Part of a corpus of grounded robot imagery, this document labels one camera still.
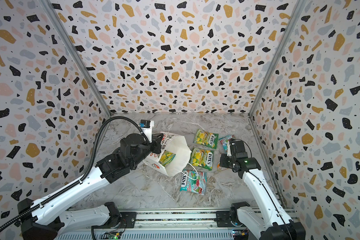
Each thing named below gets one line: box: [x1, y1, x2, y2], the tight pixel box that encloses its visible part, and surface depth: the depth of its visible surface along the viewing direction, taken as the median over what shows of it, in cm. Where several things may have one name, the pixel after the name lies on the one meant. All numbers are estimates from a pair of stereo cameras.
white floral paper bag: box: [142, 131, 192, 177], surface depth 84 cm
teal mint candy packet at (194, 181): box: [179, 169, 208, 196], surface depth 85 cm
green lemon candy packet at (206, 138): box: [193, 129, 219, 149], surface depth 106 cm
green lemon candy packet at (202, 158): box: [190, 147, 214, 171], surface depth 95 cm
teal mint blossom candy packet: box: [218, 134, 236, 151], surface depth 105 cm
